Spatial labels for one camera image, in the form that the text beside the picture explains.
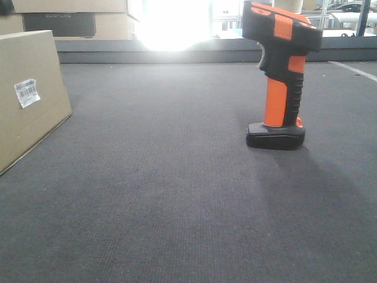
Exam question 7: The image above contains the orange black barcode scanner gun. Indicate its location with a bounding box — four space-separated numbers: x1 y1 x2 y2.
242 1 323 150

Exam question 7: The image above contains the brown cardboard package box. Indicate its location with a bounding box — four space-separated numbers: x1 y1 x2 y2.
1 30 72 173

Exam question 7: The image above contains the black Ecoflow box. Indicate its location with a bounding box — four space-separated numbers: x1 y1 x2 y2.
22 12 96 37

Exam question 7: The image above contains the stacked cardboard boxes background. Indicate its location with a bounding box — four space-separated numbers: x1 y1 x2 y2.
1 0 143 41

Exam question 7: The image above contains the white barcode shipping label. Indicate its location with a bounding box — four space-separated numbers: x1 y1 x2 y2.
14 78 41 108

